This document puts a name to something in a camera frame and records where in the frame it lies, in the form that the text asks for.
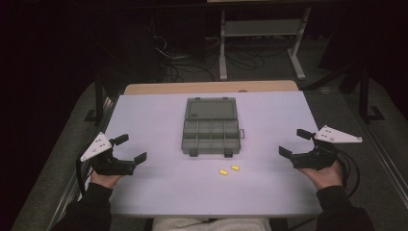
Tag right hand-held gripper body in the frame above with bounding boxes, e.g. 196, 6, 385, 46
292, 124, 364, 171

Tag person's right hand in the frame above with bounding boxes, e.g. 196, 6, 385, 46
297, 161, 344, 192

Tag black metal stand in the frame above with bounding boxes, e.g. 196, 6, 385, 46
84, 74, 109, 125
357, 62, 387, 125

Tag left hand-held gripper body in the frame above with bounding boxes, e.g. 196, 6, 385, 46
80, 132, 136, 176

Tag light wooden table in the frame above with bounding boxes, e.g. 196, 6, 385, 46
123, 80, 299, 96

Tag grey plastic compartment box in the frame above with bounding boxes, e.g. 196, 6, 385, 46
180, 96, 246, 159

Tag white metal stand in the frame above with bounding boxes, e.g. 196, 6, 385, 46
218, 7, 312, 82

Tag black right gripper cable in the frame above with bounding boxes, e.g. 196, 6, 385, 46
333, 148, 361, 198

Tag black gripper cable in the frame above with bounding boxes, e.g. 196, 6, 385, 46
75, 149, 94, 197
333, 148, 361, 198

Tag person's left hand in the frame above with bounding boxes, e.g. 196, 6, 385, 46
89, 171, 125, 190

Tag black floor cables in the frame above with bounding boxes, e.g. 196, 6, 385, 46
152, 34, 268, 83

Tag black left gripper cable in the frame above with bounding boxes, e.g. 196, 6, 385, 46
75, 149, 94, 197

